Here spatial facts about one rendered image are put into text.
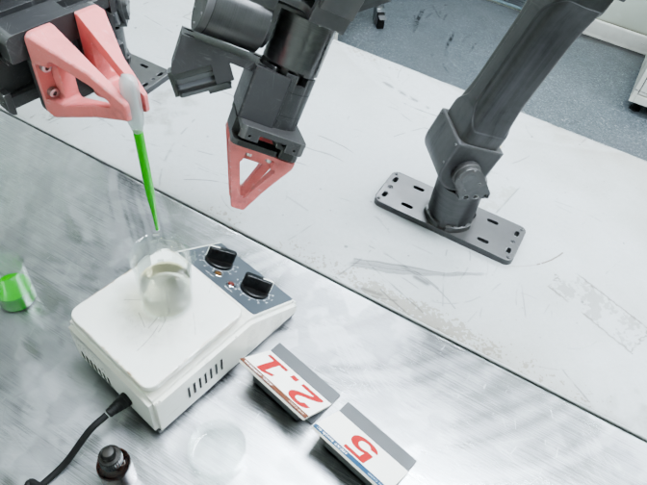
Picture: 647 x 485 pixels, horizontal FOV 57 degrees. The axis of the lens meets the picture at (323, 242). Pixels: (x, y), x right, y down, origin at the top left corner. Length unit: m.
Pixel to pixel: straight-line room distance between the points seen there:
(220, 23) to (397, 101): 0.51
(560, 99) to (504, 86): 2.22
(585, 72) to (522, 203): 2.28
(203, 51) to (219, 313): 0.24
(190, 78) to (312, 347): 0.31
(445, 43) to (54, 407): 2.65
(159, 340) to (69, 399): 0.13
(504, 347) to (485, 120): 0.26
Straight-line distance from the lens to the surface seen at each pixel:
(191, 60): 0.57
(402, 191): 0.83
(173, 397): 0.59
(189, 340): 0.58
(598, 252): 0.88
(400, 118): 0.97
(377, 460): 0.60
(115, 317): 0.60
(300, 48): 0.57
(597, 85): 3.08
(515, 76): 0.67
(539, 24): 0.65
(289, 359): 0.66
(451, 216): 0.78
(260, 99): 0.57
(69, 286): 0.75
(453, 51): 3.00
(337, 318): 0.70
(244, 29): 0.56
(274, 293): 0.66
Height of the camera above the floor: 1.48
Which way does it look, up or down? 49 degrees down
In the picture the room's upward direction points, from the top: 8 degrees clockwise
